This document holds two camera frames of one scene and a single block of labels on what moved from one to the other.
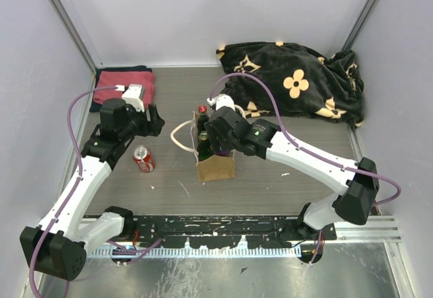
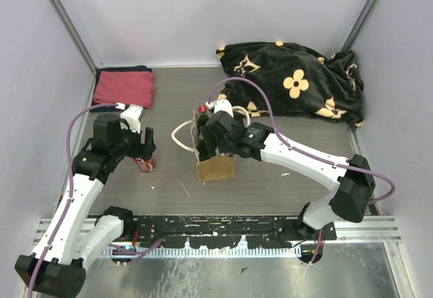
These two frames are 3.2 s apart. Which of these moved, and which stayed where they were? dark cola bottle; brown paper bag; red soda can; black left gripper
Moved: black left gripper
Stayed: red soda can; brown paper bag; dark cola bottle
